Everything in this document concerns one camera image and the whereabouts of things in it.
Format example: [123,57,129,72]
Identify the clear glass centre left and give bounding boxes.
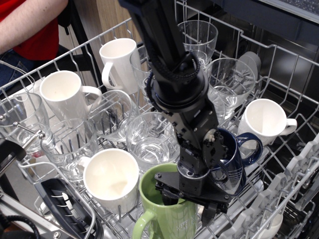
[89,90,140,142]

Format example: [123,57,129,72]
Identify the clear glass far left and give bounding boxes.
[0,93,52,145]

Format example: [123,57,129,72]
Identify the black clamp with metal screw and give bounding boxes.
[0,115,46,178]

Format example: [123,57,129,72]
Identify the clear glass front left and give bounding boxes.
[40,119,98,182]

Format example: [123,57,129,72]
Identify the green ceramic mug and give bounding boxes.
[132,163,197,239]

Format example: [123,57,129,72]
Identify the grey wire dishwasher rack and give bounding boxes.
[0,0,319,239]

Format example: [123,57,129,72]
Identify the red shirt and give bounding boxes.
[0,0,59,61]

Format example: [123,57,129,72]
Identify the blue jeans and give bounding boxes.
[0,50,35,86]

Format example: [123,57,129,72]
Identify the white mug front left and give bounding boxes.
[81,148,140,215]

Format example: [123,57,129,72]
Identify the clear glass centre front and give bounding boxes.
[126,112,180,175]

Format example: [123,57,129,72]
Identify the white mug right side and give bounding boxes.
[237,99,298,146]

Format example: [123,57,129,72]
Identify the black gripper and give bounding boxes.
[154,146,230,226]

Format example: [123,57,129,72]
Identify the person forearm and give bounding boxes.
[0,0,68,53]

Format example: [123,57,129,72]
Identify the tall white mug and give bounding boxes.
[39,70,102,121]
[99,38,140,95]

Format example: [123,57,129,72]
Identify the clear glass back centre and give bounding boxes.
[130,45,152,104]

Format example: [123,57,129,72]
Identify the tall white mug left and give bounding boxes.
[39,70,102,121]

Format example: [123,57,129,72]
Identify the black rack handle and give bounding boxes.
[34,178,104,239]

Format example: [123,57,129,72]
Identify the clear glass right tall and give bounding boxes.
[206,58,256,121]

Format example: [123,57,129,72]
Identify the dark blue ceramic mug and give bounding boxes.
[211,128,263,196]

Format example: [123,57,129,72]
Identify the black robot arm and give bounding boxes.
[120,0,230,226]

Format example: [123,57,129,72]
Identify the tall white mug back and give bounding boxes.
[99,38,140,95]

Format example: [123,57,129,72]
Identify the grey plastic tine holder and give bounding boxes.
[220,136,319,239]

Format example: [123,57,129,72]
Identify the clear glass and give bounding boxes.
[130,45,152,104]
[126,112,180,175]
[177,20,218,68]
[89,90,140,142]
[0,93,52,145]
[40,119,98,182]

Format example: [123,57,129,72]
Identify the clear glass back right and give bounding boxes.
[177,20,218,68]

